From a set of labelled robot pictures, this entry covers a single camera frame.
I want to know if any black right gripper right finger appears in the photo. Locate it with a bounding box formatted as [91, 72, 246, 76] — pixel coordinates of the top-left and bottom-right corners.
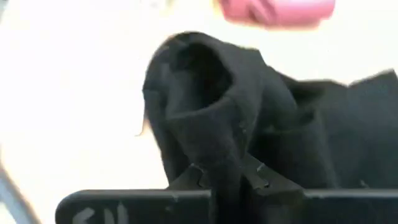
[241, 154, 398, 224]

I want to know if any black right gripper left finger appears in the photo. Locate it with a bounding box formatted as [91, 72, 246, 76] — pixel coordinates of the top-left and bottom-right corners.
[55, 164, 215, 224]

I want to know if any maroon cloth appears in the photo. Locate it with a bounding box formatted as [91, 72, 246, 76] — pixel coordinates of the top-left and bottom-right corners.
[214, 0, 336, 30]

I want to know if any black fleece cloth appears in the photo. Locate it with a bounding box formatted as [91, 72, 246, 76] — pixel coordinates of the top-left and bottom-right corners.
[142, 30, 398, 224]

